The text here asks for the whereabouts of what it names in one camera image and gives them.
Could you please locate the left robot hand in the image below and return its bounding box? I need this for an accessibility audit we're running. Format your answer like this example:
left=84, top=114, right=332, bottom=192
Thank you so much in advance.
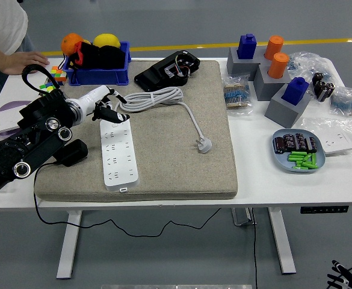
left=78, top=85, right=131, bottom=123

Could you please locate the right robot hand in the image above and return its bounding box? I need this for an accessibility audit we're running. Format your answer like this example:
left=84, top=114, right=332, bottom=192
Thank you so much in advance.
left=327, top=260, right=352, bottom=289

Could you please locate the person's left hand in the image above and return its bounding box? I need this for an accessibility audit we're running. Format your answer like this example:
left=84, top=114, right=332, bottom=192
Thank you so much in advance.
left=4, top=51, right=51, bottom=75

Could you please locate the black plug adapter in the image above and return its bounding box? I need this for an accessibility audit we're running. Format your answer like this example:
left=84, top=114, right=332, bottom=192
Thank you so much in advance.
left=55, top=138, right=89, bottom=168

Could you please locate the white power strip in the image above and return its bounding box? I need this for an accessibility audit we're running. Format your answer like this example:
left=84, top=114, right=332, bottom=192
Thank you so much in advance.
left=99, top=119, right=140, bottom=193

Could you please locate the thin black adapter cord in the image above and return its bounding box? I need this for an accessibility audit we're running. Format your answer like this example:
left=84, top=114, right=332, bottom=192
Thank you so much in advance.
left=33, top=161, right=221, bottom=238

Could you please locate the blue plastic bin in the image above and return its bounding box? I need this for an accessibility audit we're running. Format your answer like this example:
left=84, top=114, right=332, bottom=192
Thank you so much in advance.
left=63, top=41, right=132, bottom=87

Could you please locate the colourful puzzle cube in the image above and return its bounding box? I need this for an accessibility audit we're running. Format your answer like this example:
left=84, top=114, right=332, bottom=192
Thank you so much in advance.
left=49, top=66, right=68, bottom=87
left=39, top=82, right=58, bottom=95

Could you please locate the person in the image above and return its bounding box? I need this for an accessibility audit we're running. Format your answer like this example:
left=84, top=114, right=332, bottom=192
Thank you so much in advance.
left=0, top=0, right=36, bottom=108

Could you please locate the orange fruit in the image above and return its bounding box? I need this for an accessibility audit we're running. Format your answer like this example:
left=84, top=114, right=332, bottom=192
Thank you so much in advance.
left=61, top=33, right=85, bottom=57

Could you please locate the yellow lemon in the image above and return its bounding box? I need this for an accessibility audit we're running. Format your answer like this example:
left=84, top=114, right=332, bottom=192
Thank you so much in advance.
left=93, top=33, right=122, bottom=49

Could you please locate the black electronic device housing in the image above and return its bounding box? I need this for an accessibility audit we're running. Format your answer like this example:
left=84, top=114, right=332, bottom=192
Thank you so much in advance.
left=134, top=50, right=201, bottom=93

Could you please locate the black table control panel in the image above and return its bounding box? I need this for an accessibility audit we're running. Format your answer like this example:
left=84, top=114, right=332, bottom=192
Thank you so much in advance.
left=300, top=205, right=350, bottom=215

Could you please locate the white table leg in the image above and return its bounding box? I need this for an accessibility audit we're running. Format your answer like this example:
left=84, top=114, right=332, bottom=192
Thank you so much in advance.
left=267, top=207, right=297, bottom=275
left=56, top=209, right=83, bottom=279

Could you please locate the grey-brown mat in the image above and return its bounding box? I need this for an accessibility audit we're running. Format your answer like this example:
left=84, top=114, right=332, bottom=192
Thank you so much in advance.
left=34, top=60, right=239, bottom=202

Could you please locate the blue-grey plate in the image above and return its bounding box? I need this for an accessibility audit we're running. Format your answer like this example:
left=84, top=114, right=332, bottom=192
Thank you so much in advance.
left=272, top=128, right=327, bottom=174

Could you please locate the clear bag of resistors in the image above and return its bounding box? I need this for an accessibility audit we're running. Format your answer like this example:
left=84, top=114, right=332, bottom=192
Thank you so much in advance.
left=223, top=75, right=254, bottom=117

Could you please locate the grey block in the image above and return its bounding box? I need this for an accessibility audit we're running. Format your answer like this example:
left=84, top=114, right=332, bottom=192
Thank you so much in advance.
left=253, top=64, right=292, bottom=102
left=226, top=46, right=262, bottom=82
left=265, top=82, right=312, bottom=129

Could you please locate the clear bag around socket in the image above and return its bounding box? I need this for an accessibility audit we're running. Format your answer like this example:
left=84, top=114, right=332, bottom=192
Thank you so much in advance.
left=300, top=116, right=352, bottom=158

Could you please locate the blue square peg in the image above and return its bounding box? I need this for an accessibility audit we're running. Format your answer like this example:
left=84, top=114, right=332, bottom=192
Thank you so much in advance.
left=281, top=77, right=310, bottom=106
left=237, top=33, right=258, bottom=60

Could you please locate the small bag of blue resistors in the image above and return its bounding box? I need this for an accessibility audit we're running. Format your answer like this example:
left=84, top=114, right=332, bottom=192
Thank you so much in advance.
left=330, top=86, right=352, bottom=117

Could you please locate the orange cylinder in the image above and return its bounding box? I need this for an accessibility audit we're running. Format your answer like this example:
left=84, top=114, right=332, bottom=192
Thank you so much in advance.
left=268, top=52, right=290, bottom=79
left=264, top=36, right=285, bottom=61

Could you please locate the large crumpled clear bag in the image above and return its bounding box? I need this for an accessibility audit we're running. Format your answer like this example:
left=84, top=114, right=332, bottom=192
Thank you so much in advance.
left=286, top=51, right=338, bottom=91

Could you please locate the black drawstring bag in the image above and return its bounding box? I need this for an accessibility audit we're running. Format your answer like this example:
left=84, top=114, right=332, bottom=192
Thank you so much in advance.
left=64, top=41, right=127, bottom=72

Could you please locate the grey power cord with plug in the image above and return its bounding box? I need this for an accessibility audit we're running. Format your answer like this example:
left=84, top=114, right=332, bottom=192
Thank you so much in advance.
left=113, top=86, right=213, bottom=154

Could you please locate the white wall switch panel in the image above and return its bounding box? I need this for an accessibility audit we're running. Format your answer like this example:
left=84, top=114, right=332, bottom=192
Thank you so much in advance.
left=0, top=107, right=25, bottom=133

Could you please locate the black hanging cable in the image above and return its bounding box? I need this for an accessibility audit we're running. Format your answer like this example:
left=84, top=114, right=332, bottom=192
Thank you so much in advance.
left=250, top=207, right=259, bottom=289

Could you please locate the metal bracket under table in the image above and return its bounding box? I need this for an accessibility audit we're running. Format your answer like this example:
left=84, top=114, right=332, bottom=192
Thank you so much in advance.
left=231, top=207, right=257, bottom=226

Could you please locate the white wall socket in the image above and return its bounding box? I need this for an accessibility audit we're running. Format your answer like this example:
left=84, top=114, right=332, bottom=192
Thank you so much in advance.
left=322, top=131, right=352, bottom=156

